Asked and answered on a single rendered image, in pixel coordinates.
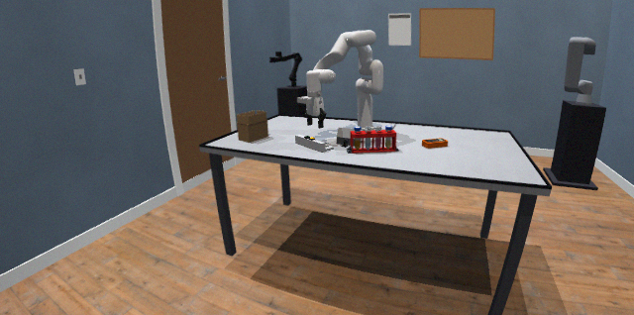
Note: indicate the orange pocket multimeter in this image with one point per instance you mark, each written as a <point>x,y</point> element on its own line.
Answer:
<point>434,143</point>

